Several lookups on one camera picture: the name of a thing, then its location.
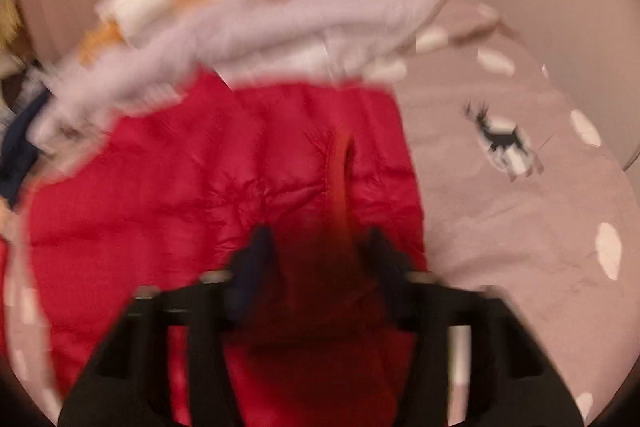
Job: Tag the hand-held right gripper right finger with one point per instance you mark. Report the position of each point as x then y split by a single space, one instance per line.
375 257

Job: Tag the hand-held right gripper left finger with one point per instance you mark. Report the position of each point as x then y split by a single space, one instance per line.
257 257

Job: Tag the red puffer jacket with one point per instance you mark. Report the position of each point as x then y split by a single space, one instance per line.
175 187

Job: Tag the pink dotted bed sheet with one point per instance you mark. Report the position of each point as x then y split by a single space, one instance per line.
500 232

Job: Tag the lilac folded quilt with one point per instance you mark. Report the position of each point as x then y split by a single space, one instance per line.
350 7

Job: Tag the navy garment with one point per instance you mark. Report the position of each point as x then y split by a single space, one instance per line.
20 142

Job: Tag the yellow straw item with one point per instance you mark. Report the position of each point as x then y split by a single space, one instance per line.
10 22

